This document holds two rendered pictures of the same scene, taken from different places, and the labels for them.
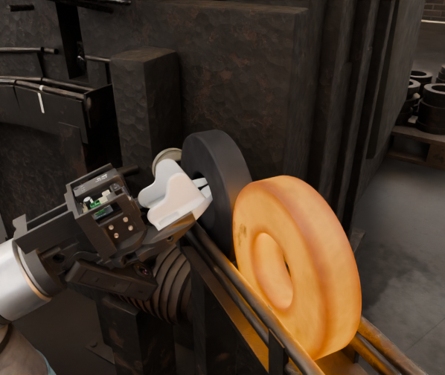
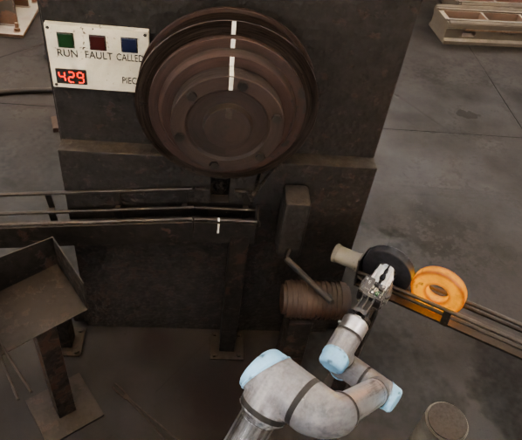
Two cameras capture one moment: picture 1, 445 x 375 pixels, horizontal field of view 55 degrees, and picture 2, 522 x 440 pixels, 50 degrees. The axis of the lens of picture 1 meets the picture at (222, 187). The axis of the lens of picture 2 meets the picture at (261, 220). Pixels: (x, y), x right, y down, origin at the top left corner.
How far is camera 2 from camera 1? 142 cm
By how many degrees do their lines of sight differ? 33
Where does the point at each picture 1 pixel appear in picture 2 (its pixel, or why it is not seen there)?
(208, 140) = (396, 255)
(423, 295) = (369, 241)
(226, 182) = (408, 269)
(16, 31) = (163, 178)
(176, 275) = (344, 299)
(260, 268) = (427, 292)
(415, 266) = not seen: hidden behind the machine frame
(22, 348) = not seen: hidden behind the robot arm
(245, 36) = (349, 177)
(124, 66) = (298, 208)
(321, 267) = (463, 292)
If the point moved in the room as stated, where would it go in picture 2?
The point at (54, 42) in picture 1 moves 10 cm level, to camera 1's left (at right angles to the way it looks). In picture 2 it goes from (202, 182) to (174, 192)
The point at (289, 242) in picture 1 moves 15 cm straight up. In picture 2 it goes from (449, 287) to (469, 250)
